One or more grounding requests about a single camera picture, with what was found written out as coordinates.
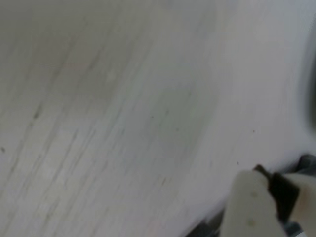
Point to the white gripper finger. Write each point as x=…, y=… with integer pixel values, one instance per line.
x=307, y=200
x=249, y=205

